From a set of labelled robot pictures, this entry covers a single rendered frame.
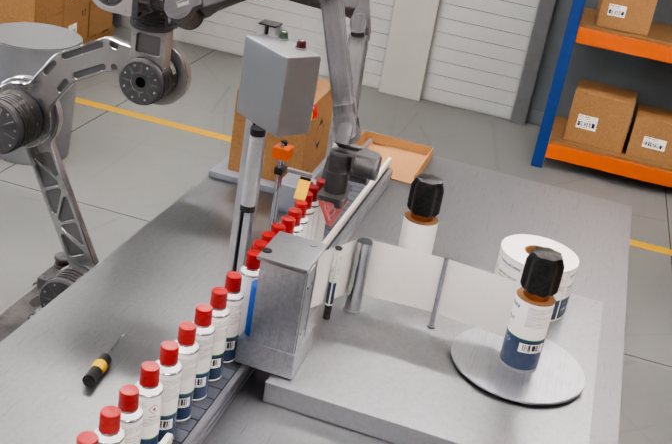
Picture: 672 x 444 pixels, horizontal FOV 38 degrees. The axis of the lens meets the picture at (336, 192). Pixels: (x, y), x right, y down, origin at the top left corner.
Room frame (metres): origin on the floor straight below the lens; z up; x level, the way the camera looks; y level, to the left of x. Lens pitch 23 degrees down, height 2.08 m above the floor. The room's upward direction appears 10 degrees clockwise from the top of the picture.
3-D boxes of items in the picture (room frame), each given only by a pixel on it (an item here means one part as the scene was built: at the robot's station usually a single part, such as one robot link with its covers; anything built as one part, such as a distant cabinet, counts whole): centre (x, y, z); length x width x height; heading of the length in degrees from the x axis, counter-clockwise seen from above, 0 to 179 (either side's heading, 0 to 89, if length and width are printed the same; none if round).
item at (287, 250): (1.82, 0.07, 1.14); 0.14 x 0.11 x 0.01; 167
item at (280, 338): (1.82, 0.07, 1.01); 0.14 x 0.13 x 0.26; 167
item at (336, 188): (2.25, 0.00, 1.12); 0.10 x 0.07 x 0.07; 168
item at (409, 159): (3.22, -0.16, 0.85); 0.30 x 0.26 x 0.04; 167
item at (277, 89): (2.17, 0.17, 1.38); 0.17 x 0.10 x 0.19; 42
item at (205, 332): (1.63, 0.21, 0.98); 0.05 x 0.05 x 0.20
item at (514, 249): (2.27, -0.54, 0.95); 0.20 x 0.20 x 0.14
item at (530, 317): (1.95, -0.48, 1.04); 0.09 x 0.09 x 0.29
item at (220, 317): (1.70, 0.19, 0.98); 0.05 x 0.05 x 0.20
